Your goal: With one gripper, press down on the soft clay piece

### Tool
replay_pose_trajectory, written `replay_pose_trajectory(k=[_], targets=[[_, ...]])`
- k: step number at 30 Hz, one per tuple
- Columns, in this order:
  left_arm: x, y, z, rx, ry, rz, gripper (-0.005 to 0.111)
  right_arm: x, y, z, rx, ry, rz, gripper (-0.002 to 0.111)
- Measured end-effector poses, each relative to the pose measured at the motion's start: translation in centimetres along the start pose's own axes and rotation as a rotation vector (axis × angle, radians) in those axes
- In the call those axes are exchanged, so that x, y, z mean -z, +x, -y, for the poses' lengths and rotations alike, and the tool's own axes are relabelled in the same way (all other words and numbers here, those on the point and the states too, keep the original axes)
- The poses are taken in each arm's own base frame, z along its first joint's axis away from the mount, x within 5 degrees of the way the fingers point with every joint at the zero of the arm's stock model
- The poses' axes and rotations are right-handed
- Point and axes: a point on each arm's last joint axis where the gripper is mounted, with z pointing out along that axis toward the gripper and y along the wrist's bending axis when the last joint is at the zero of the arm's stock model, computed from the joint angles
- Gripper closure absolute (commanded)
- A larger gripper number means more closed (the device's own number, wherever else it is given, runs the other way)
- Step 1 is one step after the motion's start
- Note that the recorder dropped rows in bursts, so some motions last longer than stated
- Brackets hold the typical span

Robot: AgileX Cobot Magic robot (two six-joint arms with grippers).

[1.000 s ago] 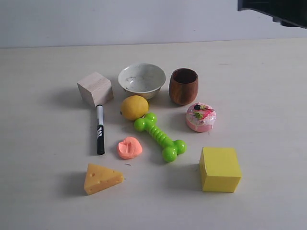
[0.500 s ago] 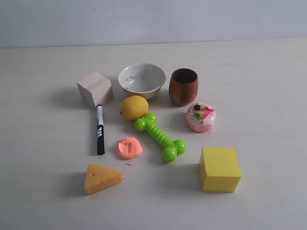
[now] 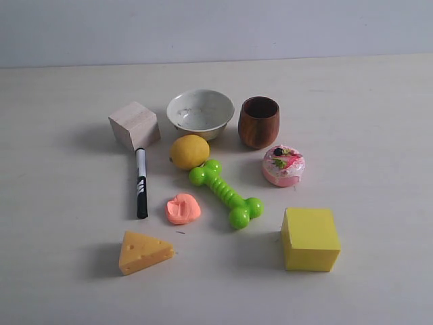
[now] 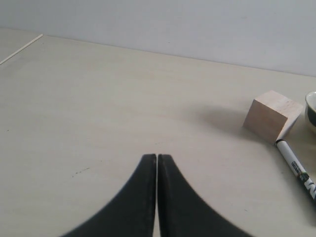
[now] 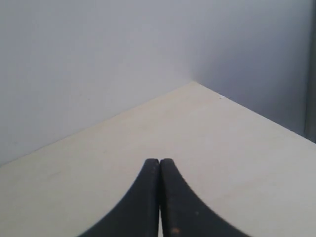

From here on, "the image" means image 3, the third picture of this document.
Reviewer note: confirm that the orange-pink putty lump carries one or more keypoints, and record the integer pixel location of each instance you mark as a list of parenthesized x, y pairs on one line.
[(182, 209)]

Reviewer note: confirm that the yellow lemon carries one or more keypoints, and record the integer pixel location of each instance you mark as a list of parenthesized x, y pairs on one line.
[(189, 151)]

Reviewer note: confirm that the white ceramic bowl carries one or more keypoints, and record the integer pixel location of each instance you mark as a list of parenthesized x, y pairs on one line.
[(202, 112)]

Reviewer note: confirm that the green plastic bone toy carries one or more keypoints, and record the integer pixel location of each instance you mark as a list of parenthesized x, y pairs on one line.
[(242, 210)]

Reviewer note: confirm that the brown wooden cup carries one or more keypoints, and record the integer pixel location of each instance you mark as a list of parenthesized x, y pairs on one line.
[(258, 124)]

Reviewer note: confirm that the pink toy cake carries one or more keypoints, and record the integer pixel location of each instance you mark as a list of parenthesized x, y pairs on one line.
[(283, 166)]

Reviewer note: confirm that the black and white marker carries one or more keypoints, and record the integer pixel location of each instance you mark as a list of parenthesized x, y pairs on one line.
[(142, 211)]

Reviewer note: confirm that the light wooden cube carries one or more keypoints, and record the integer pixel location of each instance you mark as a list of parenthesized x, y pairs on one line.
[(135, 126)]

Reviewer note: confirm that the yellow cheese wedge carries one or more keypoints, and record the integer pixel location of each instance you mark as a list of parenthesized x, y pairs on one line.
[(139, 251)]

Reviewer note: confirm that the yellow foam cube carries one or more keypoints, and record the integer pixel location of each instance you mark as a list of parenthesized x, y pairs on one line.
[(310, 239)]

